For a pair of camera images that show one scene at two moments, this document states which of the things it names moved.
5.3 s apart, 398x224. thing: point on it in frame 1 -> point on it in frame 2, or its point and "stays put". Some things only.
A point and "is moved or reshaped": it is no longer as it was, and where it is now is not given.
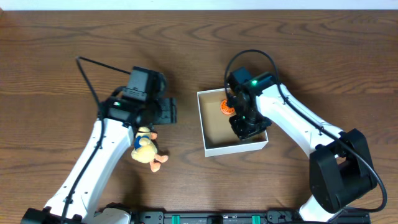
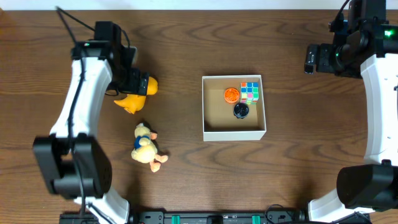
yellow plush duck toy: x=145 y=150 stays put
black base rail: x=245 y=217 stays put
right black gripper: x=241 y=132 -> x=324 y=65
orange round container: x=226 y=109 is moved or reshaped
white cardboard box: x=219 y=137 is moved or reshaped
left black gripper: x=152 y=128 -> x=137 y=82
